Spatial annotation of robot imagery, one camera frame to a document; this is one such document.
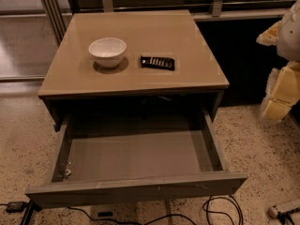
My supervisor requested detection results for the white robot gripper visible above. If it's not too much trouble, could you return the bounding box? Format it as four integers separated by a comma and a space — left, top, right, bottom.
256, 0, 300, 121

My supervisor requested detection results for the tan drawer cabinet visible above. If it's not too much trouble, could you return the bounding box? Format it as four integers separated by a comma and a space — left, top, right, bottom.
38, 10, 229, 126

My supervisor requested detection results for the open grey top drawer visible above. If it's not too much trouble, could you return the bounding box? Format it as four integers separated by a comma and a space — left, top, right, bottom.
25, 108, 247, 208

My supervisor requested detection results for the white power strip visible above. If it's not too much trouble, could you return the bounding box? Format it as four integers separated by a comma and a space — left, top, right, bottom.
267, 198, 300, 219

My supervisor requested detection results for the white ceramic bowl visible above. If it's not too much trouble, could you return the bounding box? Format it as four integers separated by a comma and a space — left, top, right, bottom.
88, 37, 127, 68

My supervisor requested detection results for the black power adapter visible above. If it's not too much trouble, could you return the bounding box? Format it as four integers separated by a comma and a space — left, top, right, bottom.
6, 202, 27, 213

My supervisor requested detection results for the black floor cable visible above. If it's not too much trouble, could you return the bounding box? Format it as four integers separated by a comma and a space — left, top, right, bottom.
67, 194, 245, 225

